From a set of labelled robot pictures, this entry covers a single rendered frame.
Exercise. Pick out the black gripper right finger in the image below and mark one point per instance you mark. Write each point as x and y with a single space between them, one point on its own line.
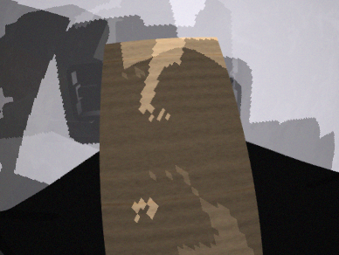
298 204

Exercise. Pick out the brown triangular block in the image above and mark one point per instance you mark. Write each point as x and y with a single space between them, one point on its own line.
174 169

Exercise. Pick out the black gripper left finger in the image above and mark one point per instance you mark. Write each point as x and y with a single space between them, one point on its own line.
62 219

